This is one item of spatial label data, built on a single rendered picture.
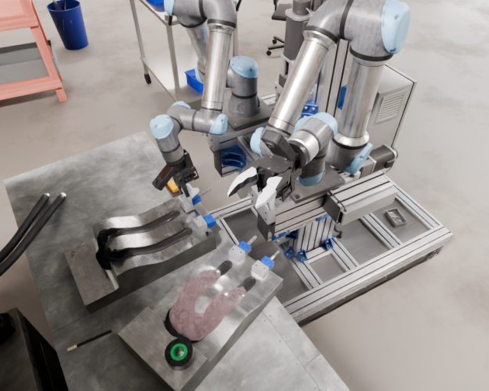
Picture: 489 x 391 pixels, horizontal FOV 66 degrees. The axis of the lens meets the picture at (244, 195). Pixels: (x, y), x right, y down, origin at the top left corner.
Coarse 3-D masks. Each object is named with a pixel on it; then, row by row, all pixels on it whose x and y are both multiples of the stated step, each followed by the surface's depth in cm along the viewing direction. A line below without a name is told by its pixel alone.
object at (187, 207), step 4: (204, 192) 151; (180, 196) 148; (184, 196) 147; (196, 196) 148; (180, 200) 146; (184, 200) 146; (192, 200) 147; (196, 200) 148; (200, 200) 149; (184, 204) 145; (188, 204) 146; (192, 204) 148; (184, 208) 147; (188, 208) 147; (192, 208) 149; (188, 212) 148
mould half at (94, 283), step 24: (144, 216) 149; (192, 216) 148; (96, 240) 142; (120, 240) 134; (144, 240) 139; (192, 240) 139; (72, 264) 136; (96, 264) 136; (120, 264) 127; (144, 264) 129; (168, 264) 136; (96, 288) 129; (120, 288) 129
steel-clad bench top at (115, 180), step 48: (144, 144) 194; (48, 192) 170; (96, 192) 170; (144, 192) 170; (48, 240) 151; (48, 288) 136; (144, 288) 136; (288, 336) 123; (96, 384) 113; (144, 384) 113; (240, 384) 113; (288, 384) 113; (336, 384) 113
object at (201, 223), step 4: (200, 216) 144; (204, 216) 146; (208, 216) 146; (212, 216) 146; (216, 216) 147; (220, 216) 148; (192, 220) 144; (196, 220) 143; (200, 220) 143; (204, 220) 143; (208, 220) 144; (212, 220) 144; (196, 224) 141; (200, 224) 141; (204, 224) 141; (208, 224) 143; (212, 224) 145; (196, 228) 144; (200, 228) 142; (204, 228) 143
